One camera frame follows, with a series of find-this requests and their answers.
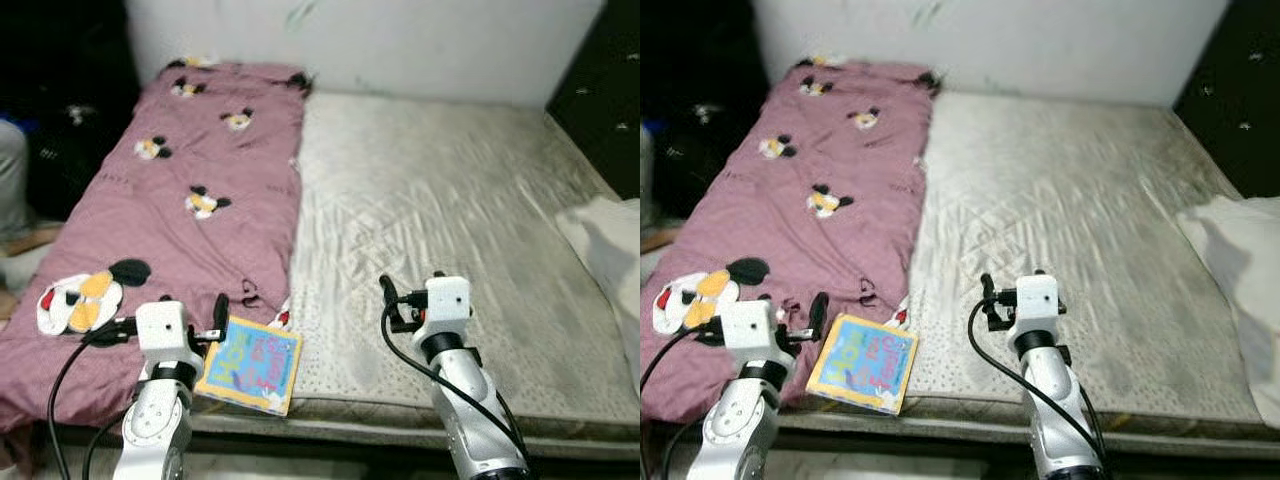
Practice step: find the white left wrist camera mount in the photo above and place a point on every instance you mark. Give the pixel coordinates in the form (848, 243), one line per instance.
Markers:
(160, 325)
(748, 325)

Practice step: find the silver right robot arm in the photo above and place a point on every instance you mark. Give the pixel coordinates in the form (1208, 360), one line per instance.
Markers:
(1055, 400)
(470, 400)

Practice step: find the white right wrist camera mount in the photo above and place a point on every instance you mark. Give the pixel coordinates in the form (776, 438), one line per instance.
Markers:
(1035, 300)
(445, 300)

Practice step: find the white pillow with tree print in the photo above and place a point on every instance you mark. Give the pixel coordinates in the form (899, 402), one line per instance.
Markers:
(1240, 260)
(610, 240)

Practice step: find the dark tufted headboard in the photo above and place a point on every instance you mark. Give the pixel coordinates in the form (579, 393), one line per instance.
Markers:
(610, 100)
(1240, 100)

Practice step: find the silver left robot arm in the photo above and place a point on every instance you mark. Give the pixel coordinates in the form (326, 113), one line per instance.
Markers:
(735, 430)
(155, 430)

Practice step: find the pink cartoon mouse blanket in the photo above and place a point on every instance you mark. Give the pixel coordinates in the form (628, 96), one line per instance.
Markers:
(790, 230)
(170, 230)

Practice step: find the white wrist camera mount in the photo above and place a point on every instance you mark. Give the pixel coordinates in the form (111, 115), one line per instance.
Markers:
(160, 325)
(1035, 300)
(445, 300)
(748, 325)

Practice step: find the quilted grey-white mattress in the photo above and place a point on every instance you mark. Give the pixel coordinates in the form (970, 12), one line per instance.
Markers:
(450, 200)
(1060, 200)

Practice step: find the blue yellow children's book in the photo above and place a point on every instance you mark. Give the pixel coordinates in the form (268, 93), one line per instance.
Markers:
(250, 365)
(860, 365)

